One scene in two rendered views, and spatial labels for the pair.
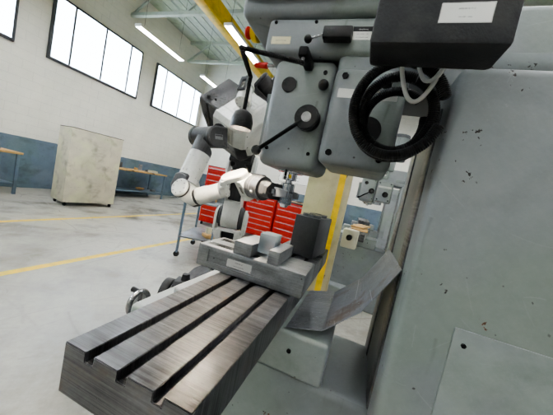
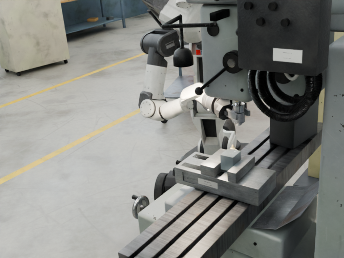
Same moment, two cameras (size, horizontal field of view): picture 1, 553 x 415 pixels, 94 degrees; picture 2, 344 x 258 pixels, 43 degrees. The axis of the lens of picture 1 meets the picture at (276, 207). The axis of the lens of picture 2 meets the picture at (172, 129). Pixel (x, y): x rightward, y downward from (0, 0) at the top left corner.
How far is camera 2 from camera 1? 0.89 m
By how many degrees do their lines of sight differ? 26
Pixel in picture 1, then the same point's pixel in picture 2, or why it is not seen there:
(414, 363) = (329, 251)
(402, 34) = (255, 66)
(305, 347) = (266, 241)
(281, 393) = not seen: outside the picture
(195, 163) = (154, 80)
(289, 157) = (228, 93)
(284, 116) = (215, 58)
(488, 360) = not seen: outside the picture
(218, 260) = (191, 179)
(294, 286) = (251, 197)
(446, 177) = (328, 128)
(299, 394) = not seen: outside the picture
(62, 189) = (12, 57)
